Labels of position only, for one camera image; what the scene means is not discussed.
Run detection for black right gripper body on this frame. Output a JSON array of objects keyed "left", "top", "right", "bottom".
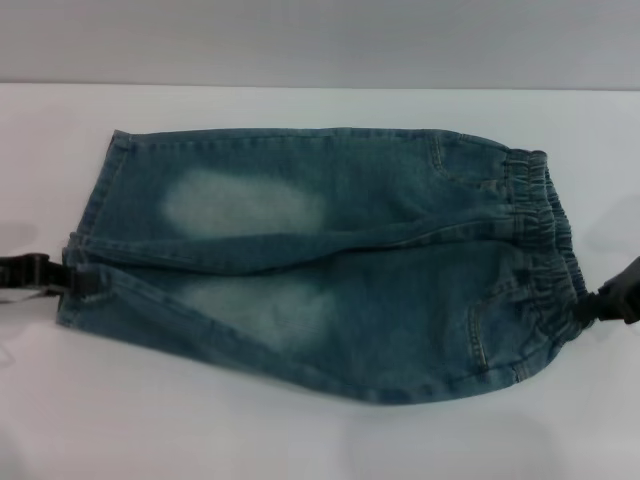
[{"left": 596, "top": 254, "right": 640, "bottom": 326}]

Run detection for blue denim shorts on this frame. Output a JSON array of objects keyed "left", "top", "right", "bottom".
[{"left": 55, "top": 124, "right": 599, "bottom": 405}]

